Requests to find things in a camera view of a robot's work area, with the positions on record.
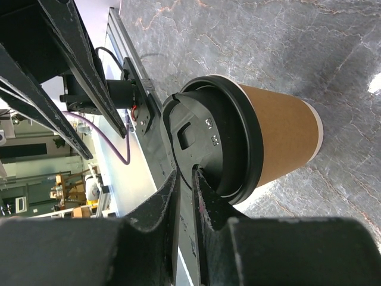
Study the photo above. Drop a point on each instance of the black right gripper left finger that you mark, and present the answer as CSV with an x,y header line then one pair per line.
x,y
37,251

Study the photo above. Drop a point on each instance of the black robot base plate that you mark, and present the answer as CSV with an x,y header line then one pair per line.
x,y
140,98

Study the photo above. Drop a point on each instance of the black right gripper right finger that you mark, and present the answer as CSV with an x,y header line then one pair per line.
x,y
234,249

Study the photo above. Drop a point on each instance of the brown paper coffee cup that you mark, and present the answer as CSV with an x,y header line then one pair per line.
x,y
292,131

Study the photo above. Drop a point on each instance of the black plastic cup lid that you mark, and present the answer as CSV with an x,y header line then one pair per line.
x,y
211,125

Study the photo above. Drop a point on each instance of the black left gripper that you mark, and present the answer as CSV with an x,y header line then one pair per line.
x,y
27,44

